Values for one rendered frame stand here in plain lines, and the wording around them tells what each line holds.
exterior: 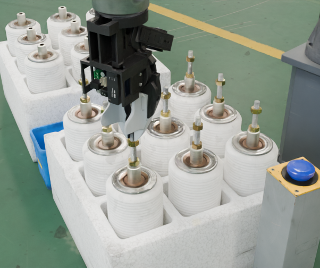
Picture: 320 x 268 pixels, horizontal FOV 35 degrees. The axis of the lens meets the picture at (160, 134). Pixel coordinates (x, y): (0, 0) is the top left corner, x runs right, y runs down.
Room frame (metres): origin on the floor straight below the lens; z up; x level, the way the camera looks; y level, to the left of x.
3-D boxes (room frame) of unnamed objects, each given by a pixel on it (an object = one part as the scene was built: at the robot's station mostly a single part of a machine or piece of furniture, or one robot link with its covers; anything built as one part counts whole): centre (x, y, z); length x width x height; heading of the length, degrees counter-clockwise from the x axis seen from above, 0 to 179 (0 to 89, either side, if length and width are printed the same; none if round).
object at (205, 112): (0.87, -0.12, 0.25); 0.08 x 0.08 x 0.01
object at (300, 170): (0.59, -0.21, 0.32); 0.04 x 0.04 x 0.02
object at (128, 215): (0.66, 0.04, 0.16); 0.10 x 0.10 x 0.18
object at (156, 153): (0.82, -0.01, 0.16); 0.10 x 0.10 x 0.18
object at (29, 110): (1.31, 0.23, 0.09); 0.39 x 0.39 x 0.18; 25
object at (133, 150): (0.66, 0.04, 0.31); 0.01 x 0.01 x 0.08
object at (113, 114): (0.66, 0.07, 0.38); 0.06 x 0.03 x 0.09; 147
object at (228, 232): (0.82, -0.01, 0.09); 0.39 x 0.39 x 0.18; 26
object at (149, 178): (0.66, 0.04, 0.25); 0.08 x 0.08 x 0.01
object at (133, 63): (0.64, 0.05, 0.49); 0.09 x 0.08 x 0.12; 147
